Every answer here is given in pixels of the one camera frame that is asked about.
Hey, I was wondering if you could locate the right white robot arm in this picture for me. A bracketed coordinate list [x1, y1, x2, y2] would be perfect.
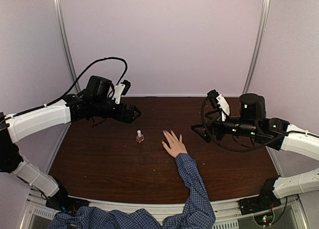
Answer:
[191, 90, 319, 160]

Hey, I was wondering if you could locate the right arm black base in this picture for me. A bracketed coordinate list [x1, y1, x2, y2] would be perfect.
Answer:
[239, 195, 281, 215]

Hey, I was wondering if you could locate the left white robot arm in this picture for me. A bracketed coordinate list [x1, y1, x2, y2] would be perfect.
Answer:
[0, 76, 142, 211]

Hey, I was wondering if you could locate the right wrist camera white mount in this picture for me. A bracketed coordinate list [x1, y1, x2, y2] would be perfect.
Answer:
[207, 89, 230, 122]

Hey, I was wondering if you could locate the pink nail polish bottle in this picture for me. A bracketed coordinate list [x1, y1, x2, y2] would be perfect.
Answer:
[136, 135, 145, 144]

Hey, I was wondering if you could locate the aluminium frame post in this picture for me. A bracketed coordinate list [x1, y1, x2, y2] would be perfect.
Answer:
[242, 0, 271, 94]
[53, 0, 77, 82]

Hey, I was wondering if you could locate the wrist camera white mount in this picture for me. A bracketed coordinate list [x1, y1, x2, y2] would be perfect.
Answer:
[111, 80, 131, 104]
[207, 89, 230, 122]

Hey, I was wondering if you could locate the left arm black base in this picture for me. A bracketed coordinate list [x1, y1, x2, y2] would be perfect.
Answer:
[45, 197, 90, 213]

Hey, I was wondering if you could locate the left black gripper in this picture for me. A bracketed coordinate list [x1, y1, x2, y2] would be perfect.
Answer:
[92, 98, 141, 123]

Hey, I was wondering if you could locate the left aluminium frame post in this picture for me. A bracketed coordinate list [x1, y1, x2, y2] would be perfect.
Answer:
[53, 0, 77, 82]

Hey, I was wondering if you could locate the left black braided cable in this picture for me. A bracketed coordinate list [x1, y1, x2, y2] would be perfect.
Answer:
[4, 56, 129, 120]

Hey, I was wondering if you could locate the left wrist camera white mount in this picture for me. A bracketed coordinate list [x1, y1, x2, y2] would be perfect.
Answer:
[111, 80, 131, 104]

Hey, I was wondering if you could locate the right black cable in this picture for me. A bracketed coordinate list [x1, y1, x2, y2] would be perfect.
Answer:
[200, 96, 307, 153]

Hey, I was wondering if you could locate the mannequin hand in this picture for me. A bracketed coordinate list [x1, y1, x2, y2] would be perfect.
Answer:
[161, 130, 187, 158]

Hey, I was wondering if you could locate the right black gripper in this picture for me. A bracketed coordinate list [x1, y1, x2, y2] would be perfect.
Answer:
[191, 109, 259, 143]

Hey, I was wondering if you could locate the right aluminium frame post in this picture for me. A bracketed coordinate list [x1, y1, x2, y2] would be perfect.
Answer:
[242, 0, 271, 94]

